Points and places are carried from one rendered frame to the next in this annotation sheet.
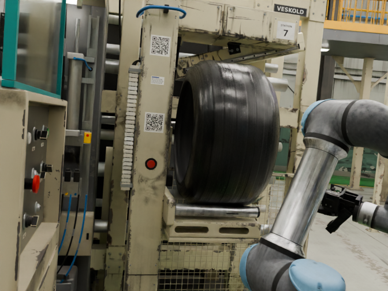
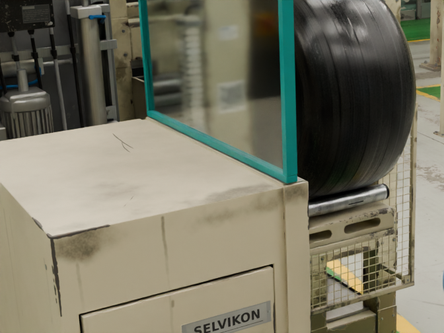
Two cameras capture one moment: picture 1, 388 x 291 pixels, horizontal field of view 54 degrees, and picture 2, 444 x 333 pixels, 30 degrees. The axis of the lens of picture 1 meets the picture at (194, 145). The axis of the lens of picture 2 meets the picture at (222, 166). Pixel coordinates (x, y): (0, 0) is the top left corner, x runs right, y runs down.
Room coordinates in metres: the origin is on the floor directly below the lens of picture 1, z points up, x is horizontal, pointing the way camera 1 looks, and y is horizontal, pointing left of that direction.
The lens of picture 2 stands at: (-0.50, 0.69, 1.66)
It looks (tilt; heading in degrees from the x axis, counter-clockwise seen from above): 17 degrees down; 346
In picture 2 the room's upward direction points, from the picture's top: 3 degrees counter-clockwise
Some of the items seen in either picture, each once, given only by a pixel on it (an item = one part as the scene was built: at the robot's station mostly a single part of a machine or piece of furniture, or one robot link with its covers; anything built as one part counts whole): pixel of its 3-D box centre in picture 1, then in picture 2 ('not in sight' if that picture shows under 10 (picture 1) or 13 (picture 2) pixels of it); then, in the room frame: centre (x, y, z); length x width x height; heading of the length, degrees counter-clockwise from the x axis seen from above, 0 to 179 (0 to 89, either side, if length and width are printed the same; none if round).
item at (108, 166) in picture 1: (107, 215); not in sight; (2.32, 0.50, 0.61); 0.33 x 0.06 x 0.86; 12
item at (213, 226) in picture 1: (213, 227); (331, 226); (1.46, -0.10, 0.83); 0.36 x 0.09 x 0.06; 102
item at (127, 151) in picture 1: (130, 128); not in sight; (1.48, 0.25, 1.19); 0.05 x 0.04 x 0.48; 12
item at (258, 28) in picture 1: (231, 28); not in sight; (1.92, -0.13, 1.71); 0.61 x 0.25 x 0.15; 102
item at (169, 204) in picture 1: (164, 200); not in sight; (1.56, 0.10, 0.90); 0.40 x 0.03 x 0.10; 12
